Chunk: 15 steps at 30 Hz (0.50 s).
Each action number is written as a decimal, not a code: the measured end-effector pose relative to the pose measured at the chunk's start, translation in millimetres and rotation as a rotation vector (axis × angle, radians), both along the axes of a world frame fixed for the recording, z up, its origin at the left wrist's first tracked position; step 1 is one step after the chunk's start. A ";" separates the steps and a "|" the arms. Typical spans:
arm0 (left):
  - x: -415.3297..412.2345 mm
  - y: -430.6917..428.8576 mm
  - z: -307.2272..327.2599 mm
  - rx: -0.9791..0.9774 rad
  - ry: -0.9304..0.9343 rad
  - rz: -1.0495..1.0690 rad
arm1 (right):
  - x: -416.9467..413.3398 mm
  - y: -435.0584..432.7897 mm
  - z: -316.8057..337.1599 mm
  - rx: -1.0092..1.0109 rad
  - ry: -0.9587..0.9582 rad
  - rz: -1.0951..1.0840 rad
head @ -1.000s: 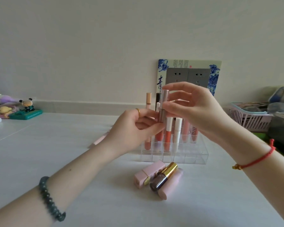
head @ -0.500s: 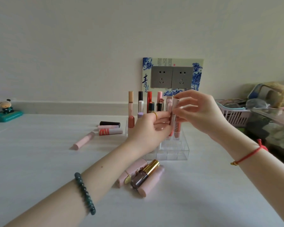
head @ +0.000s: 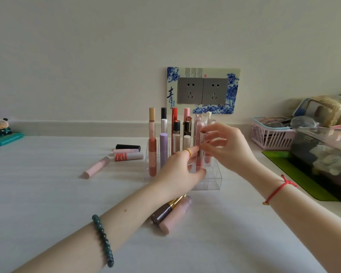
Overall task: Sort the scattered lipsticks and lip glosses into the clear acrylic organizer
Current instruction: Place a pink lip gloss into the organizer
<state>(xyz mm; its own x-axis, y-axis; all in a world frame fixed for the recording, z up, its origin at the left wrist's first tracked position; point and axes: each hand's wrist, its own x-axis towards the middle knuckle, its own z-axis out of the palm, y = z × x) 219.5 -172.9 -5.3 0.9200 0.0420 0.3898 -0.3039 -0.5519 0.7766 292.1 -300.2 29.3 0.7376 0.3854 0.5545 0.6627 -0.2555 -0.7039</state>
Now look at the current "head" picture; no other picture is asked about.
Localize person's left hand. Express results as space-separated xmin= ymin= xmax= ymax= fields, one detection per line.
xmin=155 ymin=146 xmax=206 ymax=198

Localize person's right hand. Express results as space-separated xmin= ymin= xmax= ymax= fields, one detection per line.
xmin=199 ymin=123 xmax=260 ymax=179

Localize coral slim lip gloss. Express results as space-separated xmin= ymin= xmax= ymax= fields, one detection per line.
xmin=195 ymin=132 xmax=207 ymax=171

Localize lavender lipstick tube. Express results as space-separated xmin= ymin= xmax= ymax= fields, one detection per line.
xmin=160 ymin=133 xmax=169 ymax=169

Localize coral pink capsule lipstick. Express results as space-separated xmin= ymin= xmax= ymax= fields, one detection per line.
xmin=148 ymin=137 xmax=157 ymax=177

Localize orange lipgloss silver cap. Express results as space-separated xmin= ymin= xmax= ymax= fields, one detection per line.
xmin=172 ymin=133 xmax=181 ymax=155

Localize clear acrylic lipstick organizer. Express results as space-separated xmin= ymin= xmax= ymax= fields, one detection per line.
xmin=144 ymin=136 xmax=223 ymax=191

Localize gold cap brown bottle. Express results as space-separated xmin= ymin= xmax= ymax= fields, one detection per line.
xmin=150 ymin=195 xmax=187 ymax=226

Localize light pink round tube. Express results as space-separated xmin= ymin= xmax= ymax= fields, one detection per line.
xmin=159 ymin=196 xmax=192 ymax=235

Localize white tube red stripes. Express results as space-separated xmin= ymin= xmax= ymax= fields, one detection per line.
xmin=114 ymin=152 xmax=144 ymax=162

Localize black cap pink lipgloss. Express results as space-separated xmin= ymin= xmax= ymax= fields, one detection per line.
xmin=183 ymin=116 xmax=192 ymax=137

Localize black lipstick tube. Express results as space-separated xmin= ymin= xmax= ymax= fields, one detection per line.
xmin=116 ymin=144 xmax=141 ymax=152

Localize pink matte lipstick tube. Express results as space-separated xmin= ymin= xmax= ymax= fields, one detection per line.
xmin=80 ymin=156 xmax=111 ymax=180

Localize person's right forearm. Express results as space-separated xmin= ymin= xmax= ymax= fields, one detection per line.
xmin=241 ymin=163 xmax=341 ymax=273

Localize person's left forearm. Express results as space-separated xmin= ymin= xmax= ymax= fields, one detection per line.
xmin=13 ymin=182 xmax=177 ymax=273

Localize clear plastic storage box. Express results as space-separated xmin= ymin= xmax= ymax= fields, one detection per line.
xmin=289 ymin=126 xmax=341 ymax=209

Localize pink plastic basket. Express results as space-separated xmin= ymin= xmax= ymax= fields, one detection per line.
xmin=251 ymin=117 xmax=296 ymax=151

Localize thin framed eyeglasses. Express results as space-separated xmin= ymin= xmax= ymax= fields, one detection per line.
xmin=261 ymin=116 xmax=292 ymax=125

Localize green mat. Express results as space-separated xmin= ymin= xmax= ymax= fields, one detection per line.
xmin=262 ymin=150 xmax=340 ymax=202

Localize glass bowl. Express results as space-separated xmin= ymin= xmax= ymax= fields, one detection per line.
xmin=289 ymin=116 xmax=319 ymax=130

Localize clear container blue lid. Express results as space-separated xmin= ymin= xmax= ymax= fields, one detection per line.
xmin=293 ymin=96 xmax=341 ymax=128

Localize panda figurine green base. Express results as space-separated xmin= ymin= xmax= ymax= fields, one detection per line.
xmin=0 ymin=118 xmax=24 ymax=147

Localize blue floral socket frame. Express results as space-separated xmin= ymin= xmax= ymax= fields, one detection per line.
xmin=167 ymin=67 xmax=241 ymax=115

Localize red string bracelet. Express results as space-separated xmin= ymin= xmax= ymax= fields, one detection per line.
xmin=262 ymin=174 xmax=297 ymax=206

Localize grey wall socket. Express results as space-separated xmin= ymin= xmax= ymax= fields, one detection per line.
xmin=177 ymin=77 xmax=205 ymax=105
xmin=202 ymin=78 xmax=229 ymax=105

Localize green bead bracelet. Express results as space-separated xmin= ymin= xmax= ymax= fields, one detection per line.
xmin=92 ymin=214 xmax=115 ymax=268

